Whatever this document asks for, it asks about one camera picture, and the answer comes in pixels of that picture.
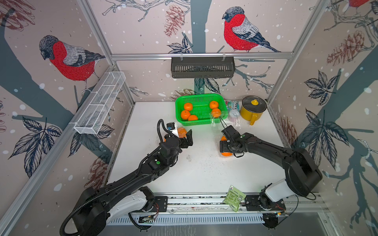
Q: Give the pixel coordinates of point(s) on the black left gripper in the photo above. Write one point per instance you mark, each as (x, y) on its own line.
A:
(185, 144)

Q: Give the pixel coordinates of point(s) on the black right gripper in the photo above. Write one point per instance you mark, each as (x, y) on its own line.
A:
(223, 147)

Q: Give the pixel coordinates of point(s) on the clear plastic clamshell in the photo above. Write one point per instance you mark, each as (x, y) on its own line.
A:
(223, 125)
(184, 136)

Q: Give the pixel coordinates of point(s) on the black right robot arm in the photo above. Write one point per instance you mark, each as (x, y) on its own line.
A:
(301, 172)

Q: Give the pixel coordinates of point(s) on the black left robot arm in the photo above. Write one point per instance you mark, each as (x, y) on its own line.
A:
(96, 208)

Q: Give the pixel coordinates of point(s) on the green plastic basket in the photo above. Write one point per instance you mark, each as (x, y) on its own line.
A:
(201, 108)

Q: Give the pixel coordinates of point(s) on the green snack packet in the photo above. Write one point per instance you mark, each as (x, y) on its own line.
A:
(232, 105)

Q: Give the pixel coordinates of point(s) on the yellow pot with lid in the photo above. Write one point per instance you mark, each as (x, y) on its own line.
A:
(252, 108)

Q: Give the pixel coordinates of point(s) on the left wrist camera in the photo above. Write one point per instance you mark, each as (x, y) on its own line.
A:
(172, 129)

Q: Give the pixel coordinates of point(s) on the green sachet on rail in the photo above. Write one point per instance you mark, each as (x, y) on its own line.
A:
(233, 198)

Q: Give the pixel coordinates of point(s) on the black wire shelf basket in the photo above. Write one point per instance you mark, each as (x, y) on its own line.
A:
(202, 67)

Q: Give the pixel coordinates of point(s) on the white wire wall basket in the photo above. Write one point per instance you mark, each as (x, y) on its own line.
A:
(95, 113)

